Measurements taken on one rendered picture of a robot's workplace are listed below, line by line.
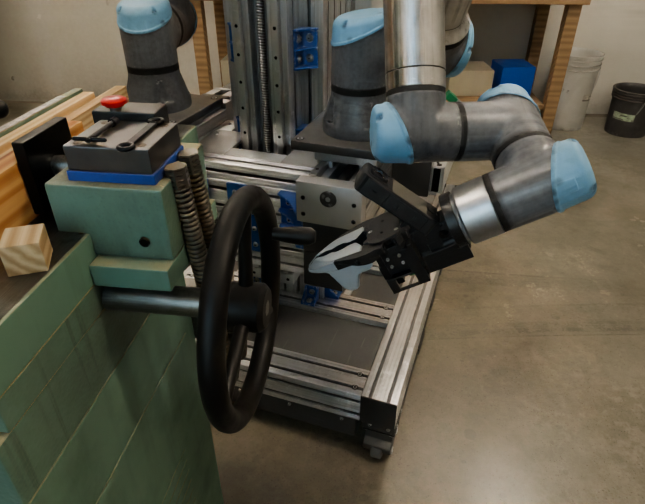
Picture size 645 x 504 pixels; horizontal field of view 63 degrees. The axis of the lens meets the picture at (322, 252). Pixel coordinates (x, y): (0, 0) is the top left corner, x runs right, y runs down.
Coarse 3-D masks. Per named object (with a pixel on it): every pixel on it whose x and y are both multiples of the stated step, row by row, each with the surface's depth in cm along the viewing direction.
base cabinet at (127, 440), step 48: (144, 336) 76; (192, 336) 96; (144, 384) 77; (192, 384) 97; (96, 432) 64; (144, 432) 77; (192, 432) 99; (48, 480) 55; (96, 480) 65; (144, 480) 79; (192, 480) 101
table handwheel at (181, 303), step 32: (256, 192) 59; (224, 224) 52; (224, 256) 50; (128, 288) 63; (192, 288) 63; (224, 288) 49; (256, 288) 61; (224, 320) 49; (256, 320) 60; (224, 352) 50; (256, 352) 72; (224, 384) 51; (256, 384) 68; (224, 416) 53
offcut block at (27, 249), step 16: (0, 240) 52; (16, 240) 52; (32, 240) 52; (48, 240) 55; (0, 256) 51; (16, 256) 52; (32, 256) 52; (48, 256) 54; (16, 272) 52; (32, 272) 53
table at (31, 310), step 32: (192, 128) 89; (32, 224) 61; (64, 256) 56; (96, 256) 61; (0, 288) 51; (32, 288) 51; (64, 288) 56; (160, 288) 60; (0, 320) 47; (32, 320) 51; (0, 352) 47; (32, 352) 51; (0, 384) 47
